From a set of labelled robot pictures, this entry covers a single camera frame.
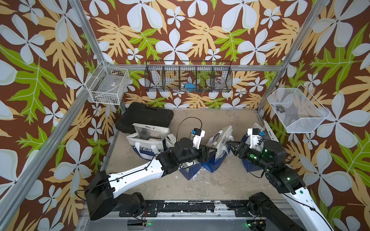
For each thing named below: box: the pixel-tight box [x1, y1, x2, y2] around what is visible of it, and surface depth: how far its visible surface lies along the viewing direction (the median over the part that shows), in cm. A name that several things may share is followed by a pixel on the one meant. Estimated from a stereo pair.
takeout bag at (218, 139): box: [201, 125, 238, 173], surface depth 78 cm
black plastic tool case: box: [115, 102, 174, 134], surface depth 109 cm
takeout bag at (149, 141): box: [126, 122, 170, 161], surface depth 75 cm
